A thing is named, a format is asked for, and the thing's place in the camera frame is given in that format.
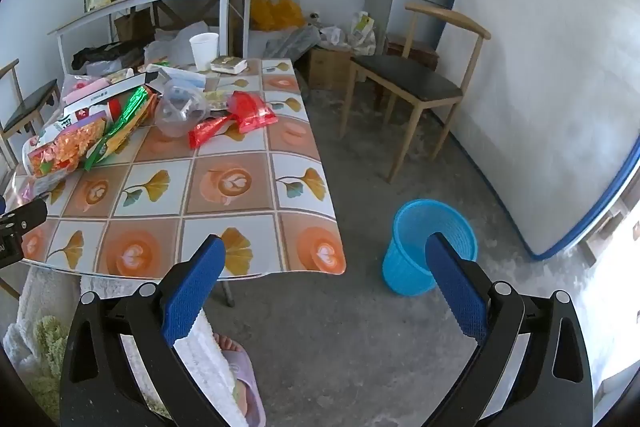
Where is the white strawberry milk bottle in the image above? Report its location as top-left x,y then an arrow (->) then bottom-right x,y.
55,101 -> 123,132

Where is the floral checkered tablecloth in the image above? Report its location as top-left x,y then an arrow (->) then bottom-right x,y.
10,57 -> 348,280

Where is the red snack wrapper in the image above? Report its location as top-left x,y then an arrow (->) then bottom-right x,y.
229,91 -> 278,134
188,114 -> 236,150

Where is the cardboard box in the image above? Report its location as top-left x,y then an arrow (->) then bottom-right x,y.
114,7 -> 154,44
306,47 -> 354,92

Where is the white mattress blue trim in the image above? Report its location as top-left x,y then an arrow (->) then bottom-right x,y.
440,0 -> 640,260

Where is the purple slipper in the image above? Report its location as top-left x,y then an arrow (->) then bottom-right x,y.
212,332 -> 267,427

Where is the white sack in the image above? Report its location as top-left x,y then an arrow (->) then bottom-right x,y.
145,22 -> 222,64

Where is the black cloth bag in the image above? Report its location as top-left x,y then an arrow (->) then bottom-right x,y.
72,42 -> 147,72

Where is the yellow plastic bag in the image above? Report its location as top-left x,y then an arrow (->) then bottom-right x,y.
250,0 -> 307,32

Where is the blue plastic wastebasket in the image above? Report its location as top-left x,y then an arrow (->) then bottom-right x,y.
382,199 -> 478,298

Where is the orange snack bag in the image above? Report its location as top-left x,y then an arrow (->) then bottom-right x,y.
27,117 -> 108,180

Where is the black white window box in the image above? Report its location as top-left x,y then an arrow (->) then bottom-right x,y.
62,74 -> 161,118

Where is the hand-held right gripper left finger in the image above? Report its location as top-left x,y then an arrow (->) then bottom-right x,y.
59,234 -> 229,427

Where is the white paper cup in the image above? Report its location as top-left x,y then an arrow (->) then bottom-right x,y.
190,33 -> 220,72

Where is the person's foot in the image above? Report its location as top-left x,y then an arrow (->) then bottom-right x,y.
215,332 -> 251,408

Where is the green snack wrapper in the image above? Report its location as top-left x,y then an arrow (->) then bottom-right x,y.
84,86 -> 158,172

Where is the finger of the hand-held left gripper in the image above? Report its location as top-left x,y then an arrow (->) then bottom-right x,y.
0,198 -> 49,239

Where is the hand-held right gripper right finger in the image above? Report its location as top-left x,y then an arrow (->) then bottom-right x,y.
425,232 -> 595,427

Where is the grey plastic bag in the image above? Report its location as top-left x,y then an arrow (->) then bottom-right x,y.
265,26 -> 322,58

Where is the pink sponge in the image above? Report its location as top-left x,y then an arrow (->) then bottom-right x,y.
62,74 -> 112,105

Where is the white green plastic bag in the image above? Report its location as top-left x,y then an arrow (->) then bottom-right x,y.
349,11 -> 377,56

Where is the wooden chair black seat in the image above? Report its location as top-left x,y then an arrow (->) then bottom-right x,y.
0,59 -> 62,158
340,3 -> 492,184

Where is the clear plastic container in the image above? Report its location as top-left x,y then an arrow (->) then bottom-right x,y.
154,79 -> 210,138

